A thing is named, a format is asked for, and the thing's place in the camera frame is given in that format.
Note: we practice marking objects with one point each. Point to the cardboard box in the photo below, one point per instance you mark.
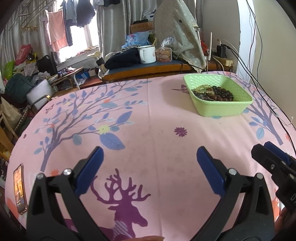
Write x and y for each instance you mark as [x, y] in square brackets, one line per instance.
[142, 27]

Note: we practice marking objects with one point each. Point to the pink hanging garment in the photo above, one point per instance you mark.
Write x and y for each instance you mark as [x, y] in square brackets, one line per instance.
[56, 30]

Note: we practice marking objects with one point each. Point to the dark hanging jacket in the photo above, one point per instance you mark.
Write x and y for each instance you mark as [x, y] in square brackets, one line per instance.
[85, 12]

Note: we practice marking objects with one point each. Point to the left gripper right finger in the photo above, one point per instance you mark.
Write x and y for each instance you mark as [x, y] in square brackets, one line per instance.
[244, 211]

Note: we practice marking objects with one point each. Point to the wooden desk blue top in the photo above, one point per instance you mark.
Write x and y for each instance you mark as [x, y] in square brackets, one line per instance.
[144, 71]

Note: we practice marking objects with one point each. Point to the grey dotted cloth cover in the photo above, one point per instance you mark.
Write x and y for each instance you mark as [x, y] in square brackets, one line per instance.
[174, 19]

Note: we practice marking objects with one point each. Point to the black power adapter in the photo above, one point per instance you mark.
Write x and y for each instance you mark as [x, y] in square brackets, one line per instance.
[221, 51]

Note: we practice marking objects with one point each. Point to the pink deer print bedsheet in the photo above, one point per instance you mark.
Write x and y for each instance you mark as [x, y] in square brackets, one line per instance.
[150, 182]

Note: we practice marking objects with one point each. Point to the green plastic bag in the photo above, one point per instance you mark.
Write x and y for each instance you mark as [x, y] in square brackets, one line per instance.
[8, 70]

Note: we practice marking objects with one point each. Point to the grey window curtain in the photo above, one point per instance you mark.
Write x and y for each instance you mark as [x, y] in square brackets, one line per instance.
[114, 20]

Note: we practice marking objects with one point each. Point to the dark navy folded clothes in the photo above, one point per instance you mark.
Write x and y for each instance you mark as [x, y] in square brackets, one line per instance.
[124, 59]

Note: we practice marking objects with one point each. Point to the small folding table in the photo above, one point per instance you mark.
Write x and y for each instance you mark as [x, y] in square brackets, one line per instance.
[71, 77]

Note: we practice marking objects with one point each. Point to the wooden chair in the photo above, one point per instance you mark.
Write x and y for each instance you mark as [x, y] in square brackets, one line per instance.
[8, 135]

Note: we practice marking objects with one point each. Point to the bagged round crackers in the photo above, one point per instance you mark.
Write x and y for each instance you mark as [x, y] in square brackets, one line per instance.
[164, 53]

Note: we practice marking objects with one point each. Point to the pink plastic bag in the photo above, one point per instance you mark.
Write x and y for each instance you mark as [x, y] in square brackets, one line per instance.
[22, 54]

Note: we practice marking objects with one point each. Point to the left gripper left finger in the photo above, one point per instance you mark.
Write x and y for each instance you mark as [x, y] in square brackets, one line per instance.
[45, 220]

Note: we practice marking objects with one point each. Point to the light blue clothes pile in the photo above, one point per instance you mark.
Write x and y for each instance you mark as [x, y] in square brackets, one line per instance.
[137, 39]

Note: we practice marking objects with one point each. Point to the white enamel mug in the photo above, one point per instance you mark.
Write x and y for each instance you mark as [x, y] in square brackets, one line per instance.
[147, 54]

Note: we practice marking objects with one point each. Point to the smartphone with lit screen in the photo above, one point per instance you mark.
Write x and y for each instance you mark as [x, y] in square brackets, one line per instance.
[19, 190]

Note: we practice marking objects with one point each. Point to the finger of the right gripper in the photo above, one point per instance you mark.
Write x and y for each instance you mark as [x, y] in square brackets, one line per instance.
[265, 158]
[278, 152]

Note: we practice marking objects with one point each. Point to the dark green bag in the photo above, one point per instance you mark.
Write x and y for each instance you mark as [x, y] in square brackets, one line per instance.
[18, 87]

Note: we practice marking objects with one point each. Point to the green plastic basket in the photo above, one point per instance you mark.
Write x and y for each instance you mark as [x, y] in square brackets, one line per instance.
[216, 95]

